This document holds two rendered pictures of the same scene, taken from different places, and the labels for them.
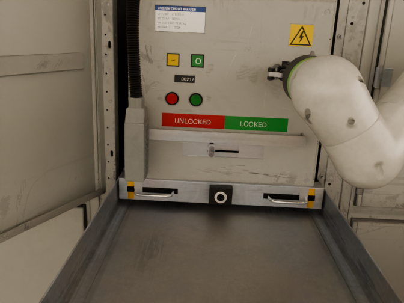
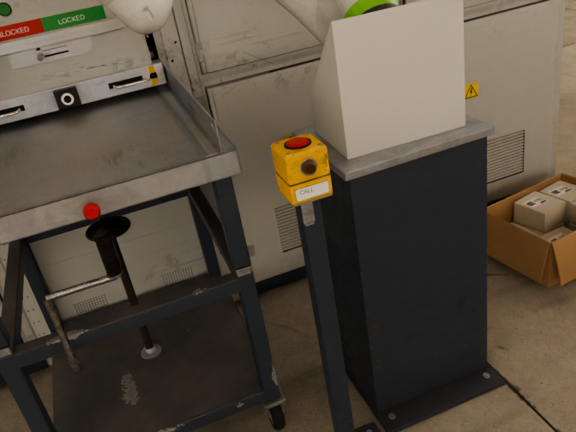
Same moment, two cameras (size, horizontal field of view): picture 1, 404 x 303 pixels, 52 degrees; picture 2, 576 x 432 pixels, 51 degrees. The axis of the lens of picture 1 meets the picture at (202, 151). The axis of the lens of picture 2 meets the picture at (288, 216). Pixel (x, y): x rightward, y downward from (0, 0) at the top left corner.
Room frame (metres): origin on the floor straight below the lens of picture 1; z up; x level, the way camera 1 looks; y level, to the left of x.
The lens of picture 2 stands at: (-0.70, -0.10, 1.30)
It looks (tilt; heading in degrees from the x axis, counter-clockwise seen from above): 28 degrees down; 344
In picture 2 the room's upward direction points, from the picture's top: 10 degrees counter-clockwise
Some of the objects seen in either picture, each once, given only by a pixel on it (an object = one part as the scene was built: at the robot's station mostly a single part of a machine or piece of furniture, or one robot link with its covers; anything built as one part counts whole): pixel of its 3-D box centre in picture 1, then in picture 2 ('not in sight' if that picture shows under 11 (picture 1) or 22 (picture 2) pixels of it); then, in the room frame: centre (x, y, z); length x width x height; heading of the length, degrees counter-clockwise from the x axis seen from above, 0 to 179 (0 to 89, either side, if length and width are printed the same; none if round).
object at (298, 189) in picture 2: not in sight; (302, 169); (0.25, -0.42, 0.85); 0.08 x 0.08 x 0.10; 89
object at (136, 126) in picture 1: (137, 142); not in sight; (0.96, 0.16, 1.04); 0.08 x 0.05 x 0.17; 179
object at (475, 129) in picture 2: not in sight; (387, 132); (0.53, -0.75, 0.74); 0.38 x 0.32 x 0.02; 90
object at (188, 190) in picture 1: (220, 190); (67, 94); (1.05, -0.05, 0.90); 0.54 x 0.05 x 0.06; 89
